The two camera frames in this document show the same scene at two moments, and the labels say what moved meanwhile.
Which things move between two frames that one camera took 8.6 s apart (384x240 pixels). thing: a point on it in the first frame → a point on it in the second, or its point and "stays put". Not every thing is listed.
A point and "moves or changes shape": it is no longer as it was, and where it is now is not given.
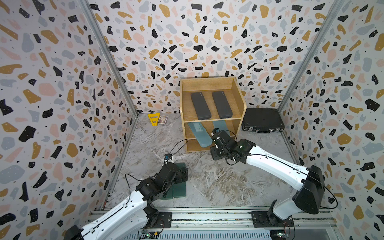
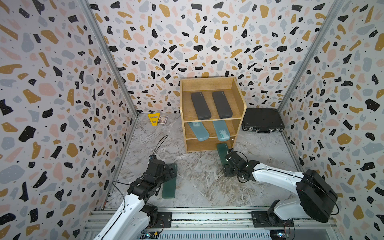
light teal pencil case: [221, 124] stays put
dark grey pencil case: [200, 105] stays put
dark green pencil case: [169, 194] stays put
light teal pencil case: [202, 136] moves or changes shape
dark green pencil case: [179, 189] moves or changes shape
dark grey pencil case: [223, 108] stays put
